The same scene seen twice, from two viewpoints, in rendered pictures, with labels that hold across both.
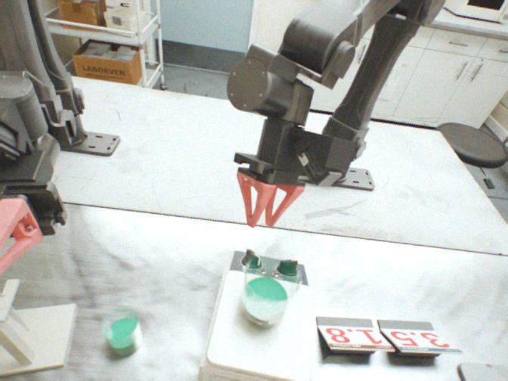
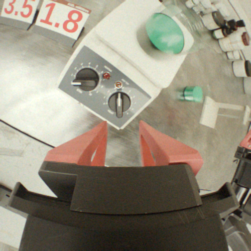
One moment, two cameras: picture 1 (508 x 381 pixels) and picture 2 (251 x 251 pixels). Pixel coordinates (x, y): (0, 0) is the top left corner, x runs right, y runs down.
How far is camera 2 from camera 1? 39 cm
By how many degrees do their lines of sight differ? 52
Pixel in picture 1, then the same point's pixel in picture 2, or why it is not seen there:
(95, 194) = not seen: hidden behind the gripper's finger
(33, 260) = (203, 153)
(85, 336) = (199, 105)
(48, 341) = (209, 108)
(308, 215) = (20, 155)
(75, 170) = not seen: hidden behind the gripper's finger
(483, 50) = not seen: outside the picture
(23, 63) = (244, 235)
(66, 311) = (203, 120)
